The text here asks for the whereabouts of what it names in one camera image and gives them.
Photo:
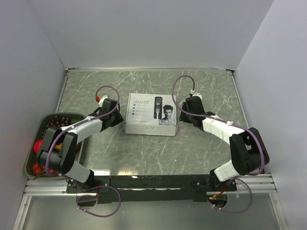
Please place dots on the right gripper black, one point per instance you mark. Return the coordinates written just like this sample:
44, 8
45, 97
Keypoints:
182, 117

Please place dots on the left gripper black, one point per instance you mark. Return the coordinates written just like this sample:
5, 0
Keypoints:
119, 119

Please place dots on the white cardboard clipper box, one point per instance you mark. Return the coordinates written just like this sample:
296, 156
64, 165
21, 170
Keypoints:
151, 114

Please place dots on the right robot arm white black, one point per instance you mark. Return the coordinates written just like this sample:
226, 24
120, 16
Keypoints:
247, 149

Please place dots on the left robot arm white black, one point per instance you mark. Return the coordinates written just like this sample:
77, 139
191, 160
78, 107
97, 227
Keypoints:
58, 148

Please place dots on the green avocado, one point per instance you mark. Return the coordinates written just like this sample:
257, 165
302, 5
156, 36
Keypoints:
76, 120

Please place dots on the dark red grape bunch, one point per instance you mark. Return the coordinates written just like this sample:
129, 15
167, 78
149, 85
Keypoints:
58, 121

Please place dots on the red apple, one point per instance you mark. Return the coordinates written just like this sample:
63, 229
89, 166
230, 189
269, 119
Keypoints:
37, 146

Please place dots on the small red orange fruits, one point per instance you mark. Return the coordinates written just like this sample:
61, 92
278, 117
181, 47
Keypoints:
40, 172

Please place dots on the grey fruit tray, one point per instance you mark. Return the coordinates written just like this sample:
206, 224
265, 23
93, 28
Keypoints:
40, 131

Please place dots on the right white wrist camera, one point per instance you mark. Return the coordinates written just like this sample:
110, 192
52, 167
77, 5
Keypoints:
193, 93

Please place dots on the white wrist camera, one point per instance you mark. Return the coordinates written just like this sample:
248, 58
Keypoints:
100, 100
193, 93

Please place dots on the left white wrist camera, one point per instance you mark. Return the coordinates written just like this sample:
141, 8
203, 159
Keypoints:
100, 100

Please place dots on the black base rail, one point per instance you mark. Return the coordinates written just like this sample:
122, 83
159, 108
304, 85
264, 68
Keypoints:
194, 187

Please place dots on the aluminium extrusion rail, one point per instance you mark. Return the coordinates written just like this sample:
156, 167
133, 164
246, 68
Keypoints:
44, 187
262, 183

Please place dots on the left aluminium extrusion rail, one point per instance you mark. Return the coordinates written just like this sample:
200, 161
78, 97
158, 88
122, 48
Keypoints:
44, 187

